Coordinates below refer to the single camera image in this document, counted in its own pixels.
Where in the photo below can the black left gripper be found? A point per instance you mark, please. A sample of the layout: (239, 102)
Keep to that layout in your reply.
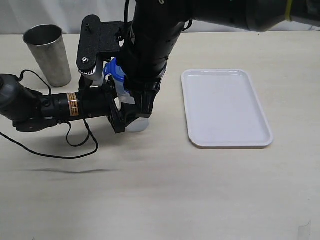
(94, 102)

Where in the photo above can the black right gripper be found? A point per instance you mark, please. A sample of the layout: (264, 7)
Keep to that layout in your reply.
(143, 87)

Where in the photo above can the clear plastic tall container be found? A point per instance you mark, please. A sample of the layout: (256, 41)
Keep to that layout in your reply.
(124, 97)

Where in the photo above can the blue plastic snap lid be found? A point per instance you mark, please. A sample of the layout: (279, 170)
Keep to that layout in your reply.
(111, 68)

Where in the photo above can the stainless steel tumbler cup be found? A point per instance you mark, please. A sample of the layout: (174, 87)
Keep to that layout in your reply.
(47, 46)

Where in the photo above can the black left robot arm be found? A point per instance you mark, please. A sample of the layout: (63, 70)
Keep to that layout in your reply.
(31, 111)

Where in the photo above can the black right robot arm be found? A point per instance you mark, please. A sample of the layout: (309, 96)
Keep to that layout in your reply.
(157, 25)

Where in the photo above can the white rectangular plastic tray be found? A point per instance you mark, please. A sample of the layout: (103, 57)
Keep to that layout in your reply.
(222, 110)

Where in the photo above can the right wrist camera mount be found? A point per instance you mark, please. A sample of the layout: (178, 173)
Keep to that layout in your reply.
(98, 41)

